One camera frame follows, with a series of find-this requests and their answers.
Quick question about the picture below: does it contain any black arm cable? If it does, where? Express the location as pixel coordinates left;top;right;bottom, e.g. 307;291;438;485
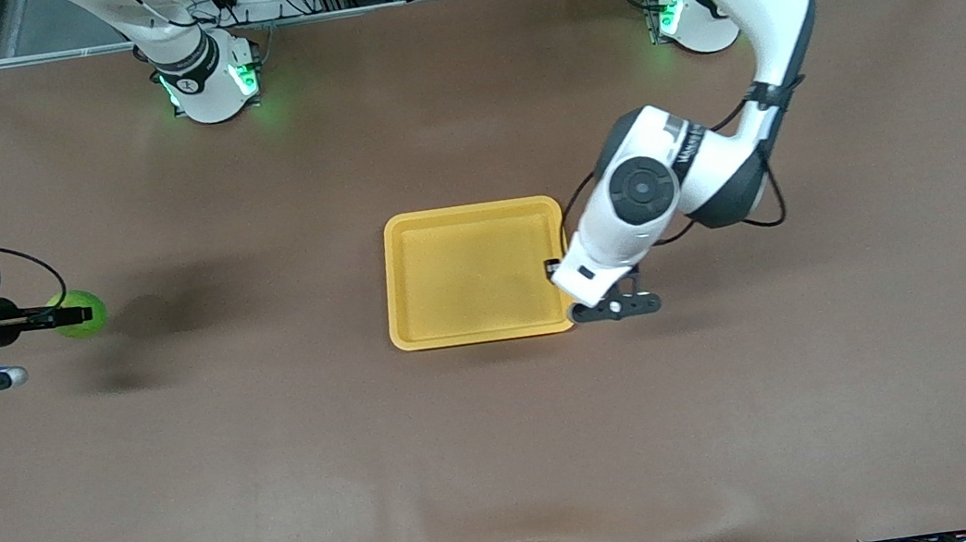
0;236;71;322
543;70;823;258

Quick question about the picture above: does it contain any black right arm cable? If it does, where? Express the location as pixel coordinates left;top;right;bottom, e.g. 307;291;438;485
0;236;71;322

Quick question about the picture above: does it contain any brown table mat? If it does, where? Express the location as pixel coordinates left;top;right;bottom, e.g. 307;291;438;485
0;0;966;542

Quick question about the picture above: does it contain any green apple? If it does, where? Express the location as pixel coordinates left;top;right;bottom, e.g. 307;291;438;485
43;286;111;344

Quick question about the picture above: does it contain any yellow plastic tray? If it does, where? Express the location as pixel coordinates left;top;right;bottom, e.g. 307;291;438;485
374;192;582;355

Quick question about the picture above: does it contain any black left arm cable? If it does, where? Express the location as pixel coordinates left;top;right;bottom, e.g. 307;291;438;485
543;70;823;258

